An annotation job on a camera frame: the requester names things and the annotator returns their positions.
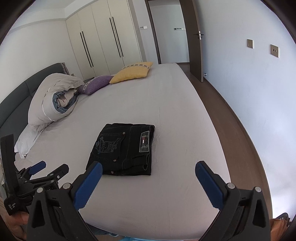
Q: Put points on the dark brown door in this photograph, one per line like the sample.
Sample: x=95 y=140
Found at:
x=194 y=37

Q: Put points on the grey rolled duvet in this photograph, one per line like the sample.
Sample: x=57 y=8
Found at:
x=54 y=99

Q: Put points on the dark grey headboard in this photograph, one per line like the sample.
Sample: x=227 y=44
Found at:
x=14 y=108

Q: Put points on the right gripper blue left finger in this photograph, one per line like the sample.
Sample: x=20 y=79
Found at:
x=85 y=184

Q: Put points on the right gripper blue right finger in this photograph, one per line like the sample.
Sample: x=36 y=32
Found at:
x=213 y=185

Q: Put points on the cream wardrobe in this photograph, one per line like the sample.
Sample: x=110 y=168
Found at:
x=105 y=37

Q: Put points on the beige wall socket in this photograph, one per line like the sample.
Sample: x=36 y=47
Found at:
x=274 y=51

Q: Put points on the black denim pants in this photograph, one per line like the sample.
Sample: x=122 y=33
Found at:
x=124 y=149

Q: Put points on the person's left hand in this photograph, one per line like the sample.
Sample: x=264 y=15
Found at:
x=15 y=222

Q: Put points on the beige wall switch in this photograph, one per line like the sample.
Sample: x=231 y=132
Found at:
x=250 y=43

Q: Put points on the yellow cushion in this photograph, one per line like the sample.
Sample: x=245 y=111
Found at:
x=132 y=71

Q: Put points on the white pillow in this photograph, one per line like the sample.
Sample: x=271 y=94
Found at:
x=28 y=138

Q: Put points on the purple cushion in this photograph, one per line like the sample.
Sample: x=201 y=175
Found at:
x=92 y=85

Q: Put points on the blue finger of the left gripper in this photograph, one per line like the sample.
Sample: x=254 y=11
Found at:
x=37 y=167
x=58 y=173

